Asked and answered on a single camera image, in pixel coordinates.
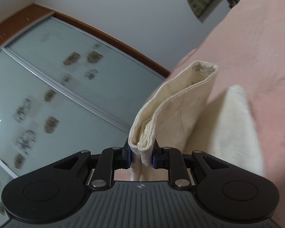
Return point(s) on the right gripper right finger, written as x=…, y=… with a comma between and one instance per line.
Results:
x=185, y=170

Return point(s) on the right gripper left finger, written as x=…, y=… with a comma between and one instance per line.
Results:
x=96, y=171

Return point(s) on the frosted floral wardrobe door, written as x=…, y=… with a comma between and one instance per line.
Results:
x=89, y=71

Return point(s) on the pink bed blanket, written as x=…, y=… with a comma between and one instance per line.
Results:
x=248, y=47

